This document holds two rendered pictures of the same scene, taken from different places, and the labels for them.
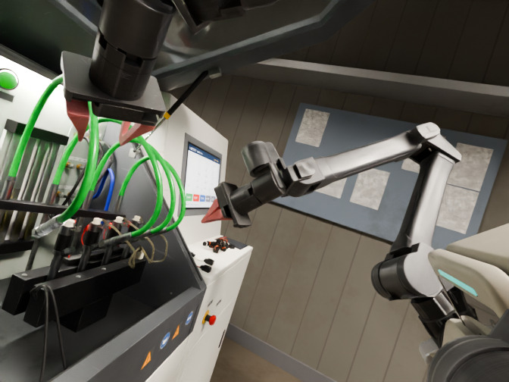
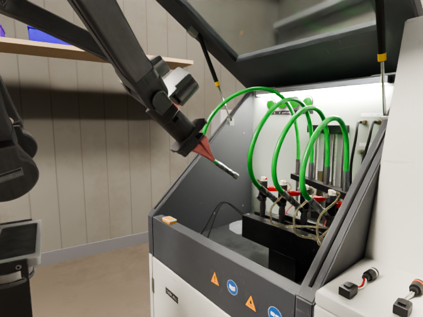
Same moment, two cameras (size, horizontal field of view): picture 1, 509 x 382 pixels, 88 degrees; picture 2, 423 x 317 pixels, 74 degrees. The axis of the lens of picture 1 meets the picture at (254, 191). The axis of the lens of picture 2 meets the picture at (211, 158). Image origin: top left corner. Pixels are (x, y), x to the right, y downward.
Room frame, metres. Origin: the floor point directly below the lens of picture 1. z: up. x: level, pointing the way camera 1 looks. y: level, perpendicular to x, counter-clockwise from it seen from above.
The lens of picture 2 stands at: (1.04, -0.46, 1.30)
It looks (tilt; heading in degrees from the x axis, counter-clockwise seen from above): 7 degrees down; 129
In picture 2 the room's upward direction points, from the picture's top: straight up
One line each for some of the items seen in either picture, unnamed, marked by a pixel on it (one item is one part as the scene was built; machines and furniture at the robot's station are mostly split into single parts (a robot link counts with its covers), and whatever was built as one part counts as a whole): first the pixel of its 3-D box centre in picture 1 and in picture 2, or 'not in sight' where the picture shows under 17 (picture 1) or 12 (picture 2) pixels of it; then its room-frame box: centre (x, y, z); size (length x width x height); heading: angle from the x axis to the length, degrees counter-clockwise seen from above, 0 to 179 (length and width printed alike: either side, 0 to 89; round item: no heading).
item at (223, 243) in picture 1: (220, 243); not in sight; (1.29, 0.08, 1.01); 0.23 x 0.11 x 0.06; 168
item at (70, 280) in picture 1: (85, 290); (291, 247); (0.72, 0.35, 0.91); 0.34 x 0.10 x 0.15; 168
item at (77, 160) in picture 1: (81, 165); (373, 151); (0.89, 0.58, 1.20); 0.13 x 0.03 x 0.31; 168
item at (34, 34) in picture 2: not in sight; (56, 41); (-1.24, 0.54, 1.90); 0.35 x 0.24 x 0.12; 69
